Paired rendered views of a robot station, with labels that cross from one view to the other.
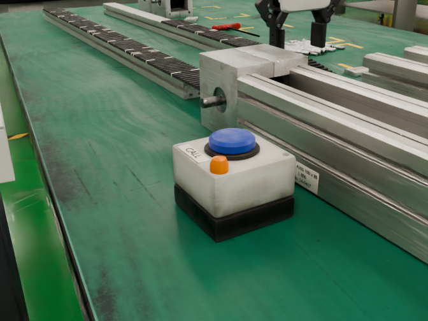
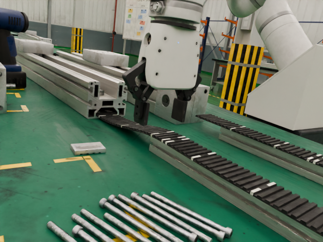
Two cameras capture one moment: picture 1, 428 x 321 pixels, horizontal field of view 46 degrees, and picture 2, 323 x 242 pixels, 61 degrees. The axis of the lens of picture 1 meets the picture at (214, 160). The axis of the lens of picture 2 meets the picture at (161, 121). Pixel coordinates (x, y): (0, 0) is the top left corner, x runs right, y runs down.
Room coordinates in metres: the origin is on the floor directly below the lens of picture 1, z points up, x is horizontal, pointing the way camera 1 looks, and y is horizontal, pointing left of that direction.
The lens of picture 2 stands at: (1.28, -0.23, 0.96)
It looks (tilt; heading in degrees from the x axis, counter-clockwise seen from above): 16 degrees down; 169
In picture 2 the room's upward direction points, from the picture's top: 8 degrees clockwise
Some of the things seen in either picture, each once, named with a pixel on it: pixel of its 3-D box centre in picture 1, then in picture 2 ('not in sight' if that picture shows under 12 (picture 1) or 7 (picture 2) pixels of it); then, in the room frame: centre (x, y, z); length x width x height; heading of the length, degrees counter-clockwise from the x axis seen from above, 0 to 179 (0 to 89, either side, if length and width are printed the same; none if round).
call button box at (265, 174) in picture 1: (240, 176); not in sight; (0.40, -0.02, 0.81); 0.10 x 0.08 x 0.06; 119
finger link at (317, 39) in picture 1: (324, 25); (136, 104); (0.85, -0.19, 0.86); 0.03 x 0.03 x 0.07; 29
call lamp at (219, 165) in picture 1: (219, 163); not in sight; (0.35, 0.00, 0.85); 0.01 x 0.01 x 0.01
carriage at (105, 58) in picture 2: not in sight; (105, 61); (0.21, -0.27, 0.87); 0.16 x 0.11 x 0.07; 29
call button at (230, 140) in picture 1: (232, 144); not in sight; (0.39, -0.02, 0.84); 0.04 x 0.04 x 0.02
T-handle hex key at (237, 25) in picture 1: (241, 31); not in sight; (1.24, -0.07, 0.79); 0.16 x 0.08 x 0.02; 29
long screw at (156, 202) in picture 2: not in sight; (180, 214); (1.03, -0.14, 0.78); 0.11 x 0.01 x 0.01; 45
